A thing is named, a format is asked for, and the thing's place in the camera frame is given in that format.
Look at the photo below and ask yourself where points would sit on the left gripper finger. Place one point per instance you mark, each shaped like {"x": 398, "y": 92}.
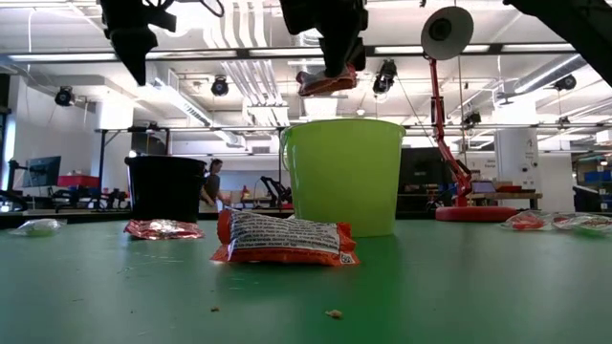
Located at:
{"x": 136, "y": 52}

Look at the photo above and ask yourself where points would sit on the red candy packet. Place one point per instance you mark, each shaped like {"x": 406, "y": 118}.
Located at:
{"x": 162, "y": 229}
{"x": 327, "y": 83}

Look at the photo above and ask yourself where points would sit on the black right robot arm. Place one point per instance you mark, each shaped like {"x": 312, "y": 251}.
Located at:
{"x": 574, "y": 24}

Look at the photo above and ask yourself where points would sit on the candy bag with white label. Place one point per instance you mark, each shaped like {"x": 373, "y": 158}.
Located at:
{"x": 287, "y": 236}

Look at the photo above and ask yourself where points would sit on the red candy in clear wrapper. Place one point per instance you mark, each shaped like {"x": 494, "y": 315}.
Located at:
{"x": 526, "y": 221}
{"x": 581, "y": 219}

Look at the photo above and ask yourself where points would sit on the black ceiling spotlight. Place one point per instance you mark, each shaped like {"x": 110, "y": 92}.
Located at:
{"x": 565, "y": 82}
{"x": 220, "y": 86}
{"x": 385, "y": 76}
{"x": 64, "y": 95}
{"x": 471, "y": 118}

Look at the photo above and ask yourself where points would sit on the red desk lamp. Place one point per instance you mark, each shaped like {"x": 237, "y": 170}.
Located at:
{"x": 437, "y": 124}

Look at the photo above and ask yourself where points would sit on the green plastic bucket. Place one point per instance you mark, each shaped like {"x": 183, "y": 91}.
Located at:
{"x": 344, "y": 172}

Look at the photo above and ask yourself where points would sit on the large black screen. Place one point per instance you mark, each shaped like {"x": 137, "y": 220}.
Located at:
{"x": 423, "y": 174}

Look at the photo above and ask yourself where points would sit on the red storage bin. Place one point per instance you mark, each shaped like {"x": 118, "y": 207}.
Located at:
{"x": 79, "y": 181}

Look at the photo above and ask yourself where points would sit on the black plastic bucket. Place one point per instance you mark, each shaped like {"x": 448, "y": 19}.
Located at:
{"x": 167, "y": 191}

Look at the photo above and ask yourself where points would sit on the computer monitor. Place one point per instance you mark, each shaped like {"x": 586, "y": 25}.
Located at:
{"x": 43, "y": 171}

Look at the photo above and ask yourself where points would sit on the person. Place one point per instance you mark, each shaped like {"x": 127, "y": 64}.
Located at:
{"x": 212, "y": 184}

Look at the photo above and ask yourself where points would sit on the wooden background table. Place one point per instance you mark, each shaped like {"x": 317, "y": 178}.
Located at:
{"x": 516, "y": 196}

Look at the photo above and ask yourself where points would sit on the green table mat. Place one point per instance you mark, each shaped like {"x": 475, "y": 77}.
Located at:
{"x": 95, "y": 296}

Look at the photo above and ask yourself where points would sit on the blue storage bins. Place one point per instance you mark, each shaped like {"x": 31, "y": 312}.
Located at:
{"x": 597, "y": 177}

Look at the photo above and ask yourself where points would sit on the silver ventilation duct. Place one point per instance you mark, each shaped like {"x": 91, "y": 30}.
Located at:
{"x": 325, "y": 107}

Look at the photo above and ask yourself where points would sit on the black background frame stand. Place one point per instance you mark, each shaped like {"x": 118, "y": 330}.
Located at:
{"x": 102, "y": 167}

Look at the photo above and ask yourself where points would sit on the black table frame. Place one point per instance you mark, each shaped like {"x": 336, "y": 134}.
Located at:
{"x": 14, "y": 219}

